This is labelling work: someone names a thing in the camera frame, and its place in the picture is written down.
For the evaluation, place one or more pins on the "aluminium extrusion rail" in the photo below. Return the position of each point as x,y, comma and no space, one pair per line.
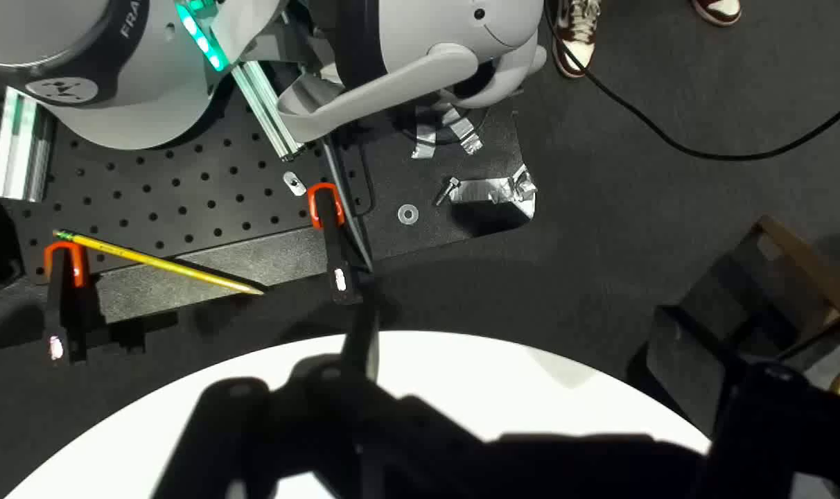
20,148

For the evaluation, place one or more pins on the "crinkled silver foil tape patch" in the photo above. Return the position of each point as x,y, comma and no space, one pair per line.
492,190

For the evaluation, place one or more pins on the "silver tape strip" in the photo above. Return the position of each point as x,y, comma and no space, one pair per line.
425,141
469,141
453,118

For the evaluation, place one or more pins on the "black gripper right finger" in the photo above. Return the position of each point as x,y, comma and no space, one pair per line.
762,432

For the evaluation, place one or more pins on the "orange and black clamp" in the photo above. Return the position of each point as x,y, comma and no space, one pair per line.
332,238
66,295

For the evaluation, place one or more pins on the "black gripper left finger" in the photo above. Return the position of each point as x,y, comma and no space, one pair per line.
299,424

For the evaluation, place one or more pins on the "small metal bracket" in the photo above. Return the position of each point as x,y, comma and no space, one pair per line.
296,184

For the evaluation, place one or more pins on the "metal washer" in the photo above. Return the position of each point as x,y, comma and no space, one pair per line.
406,213

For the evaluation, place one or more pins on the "aluminium rail with green light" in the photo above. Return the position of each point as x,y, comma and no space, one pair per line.
263,101

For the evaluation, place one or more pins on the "yellow pencil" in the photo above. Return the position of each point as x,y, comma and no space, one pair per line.
160,262

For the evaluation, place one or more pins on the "wooden armchair with grey cushion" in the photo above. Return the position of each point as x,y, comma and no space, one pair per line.
809,266

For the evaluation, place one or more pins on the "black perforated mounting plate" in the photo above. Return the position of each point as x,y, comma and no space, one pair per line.
178,198

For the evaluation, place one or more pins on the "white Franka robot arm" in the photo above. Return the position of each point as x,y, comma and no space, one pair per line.
421,73

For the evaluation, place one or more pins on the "sneaker shoe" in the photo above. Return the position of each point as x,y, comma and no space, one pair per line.
719,8
579,30

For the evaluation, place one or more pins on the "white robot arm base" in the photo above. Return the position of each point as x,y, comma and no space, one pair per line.
144,93

